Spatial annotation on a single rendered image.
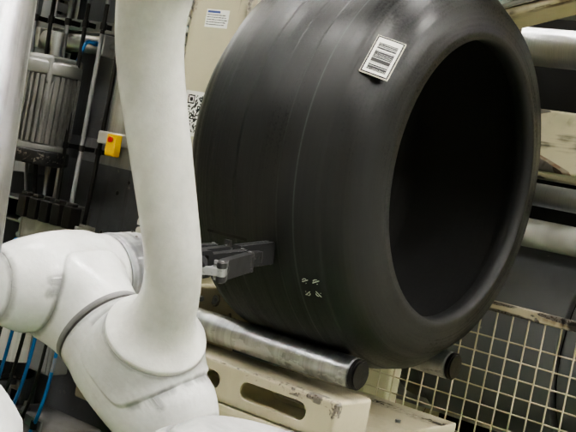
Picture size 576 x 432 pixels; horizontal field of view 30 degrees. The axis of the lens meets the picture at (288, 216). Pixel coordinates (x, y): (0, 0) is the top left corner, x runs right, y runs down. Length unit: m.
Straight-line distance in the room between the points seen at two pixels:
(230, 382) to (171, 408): 0.55
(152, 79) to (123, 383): 0.29
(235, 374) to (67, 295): 0.52
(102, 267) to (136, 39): 0.29
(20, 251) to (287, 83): 0.48
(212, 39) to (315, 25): 0.37
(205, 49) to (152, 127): 0.85
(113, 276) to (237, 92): 0.43
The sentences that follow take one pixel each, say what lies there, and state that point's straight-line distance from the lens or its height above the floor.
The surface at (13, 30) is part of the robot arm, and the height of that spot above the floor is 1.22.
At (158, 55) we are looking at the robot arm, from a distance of 0.95.
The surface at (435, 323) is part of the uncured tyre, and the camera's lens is 1.59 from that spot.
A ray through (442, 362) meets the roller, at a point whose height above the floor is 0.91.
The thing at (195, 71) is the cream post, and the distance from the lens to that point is 1.81.
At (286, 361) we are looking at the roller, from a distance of 1.56.
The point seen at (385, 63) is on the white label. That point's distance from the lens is 1.39.
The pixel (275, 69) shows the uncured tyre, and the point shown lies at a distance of 1.45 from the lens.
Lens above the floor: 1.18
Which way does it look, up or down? 3 degrees down
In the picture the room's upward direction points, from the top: 11 degrees clockwise
